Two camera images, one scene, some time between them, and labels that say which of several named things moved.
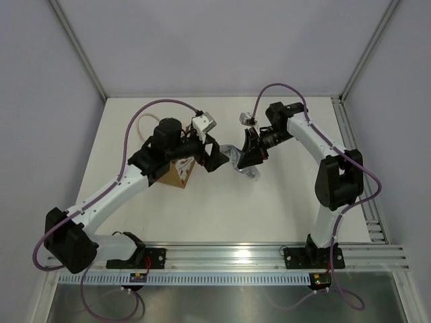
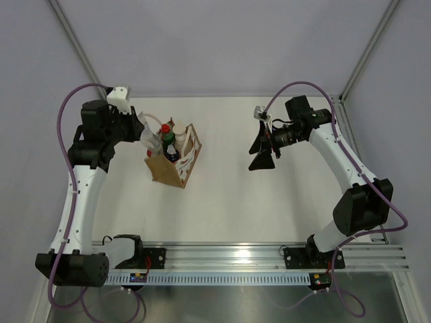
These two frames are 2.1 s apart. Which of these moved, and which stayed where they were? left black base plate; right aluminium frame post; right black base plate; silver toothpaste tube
Moved: silver toothpaste tube
Stayed: right black base plate; left black base plate; right aluminium frame post
